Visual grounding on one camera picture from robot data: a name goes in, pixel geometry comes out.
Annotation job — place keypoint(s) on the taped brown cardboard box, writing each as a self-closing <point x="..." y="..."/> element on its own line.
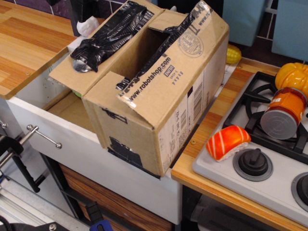
<point x="144" y="101"/>

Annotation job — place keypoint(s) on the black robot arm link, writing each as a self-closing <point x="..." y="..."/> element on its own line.
<point x="75" y="10"/>

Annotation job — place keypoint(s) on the salmon sushi toy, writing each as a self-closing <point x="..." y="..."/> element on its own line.
<point x="227" y="142"/>

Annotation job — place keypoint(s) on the green toy in sink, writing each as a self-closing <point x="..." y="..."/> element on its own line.
<point x="77" y="93"/>

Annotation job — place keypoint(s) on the black stove grate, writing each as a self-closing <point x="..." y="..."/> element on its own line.
<point x="248" y="109"/>

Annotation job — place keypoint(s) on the yellow corn toy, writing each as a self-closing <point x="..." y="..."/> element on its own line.
<point x="234" y="54"/>

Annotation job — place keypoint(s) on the white toy sink basin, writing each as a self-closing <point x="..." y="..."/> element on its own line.
<point x="61" y="116"/>

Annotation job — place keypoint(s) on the black left stove knob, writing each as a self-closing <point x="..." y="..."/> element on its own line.
<point x="253" y="165"/>

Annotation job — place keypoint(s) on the black stove knob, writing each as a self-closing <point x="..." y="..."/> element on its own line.
<point x="253" y="165"/>
<point x="299" y="189"/>

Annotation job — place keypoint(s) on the grey toy stove top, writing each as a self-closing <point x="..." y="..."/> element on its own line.
<point x="273" y="193"/>

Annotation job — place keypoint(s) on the orange tin can toy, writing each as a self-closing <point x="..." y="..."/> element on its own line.
<point x="283" y="115"/>

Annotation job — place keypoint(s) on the orange pumpkin toy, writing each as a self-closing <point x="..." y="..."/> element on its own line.
<point x="293" y="75"/>

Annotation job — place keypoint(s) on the black right stove knob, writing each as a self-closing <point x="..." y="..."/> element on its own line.
<point x="299" y="189"/>

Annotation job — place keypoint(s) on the chrome drawer handle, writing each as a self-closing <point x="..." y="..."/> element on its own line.
<point x="43" y="136"/>

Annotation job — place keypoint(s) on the blue handled clamp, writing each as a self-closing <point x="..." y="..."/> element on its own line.
<point x="96" y="218"/>

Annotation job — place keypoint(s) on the left blue wall panel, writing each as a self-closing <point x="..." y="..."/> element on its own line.
<point x="244" y="18"/>

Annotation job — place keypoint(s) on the blue wall panel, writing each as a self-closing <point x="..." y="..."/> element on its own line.
<point x="244" y="18"/>
<point x="290" y="36"/>

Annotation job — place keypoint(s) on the right blue wall panel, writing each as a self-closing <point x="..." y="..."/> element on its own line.
<point x="290" y="36"/>

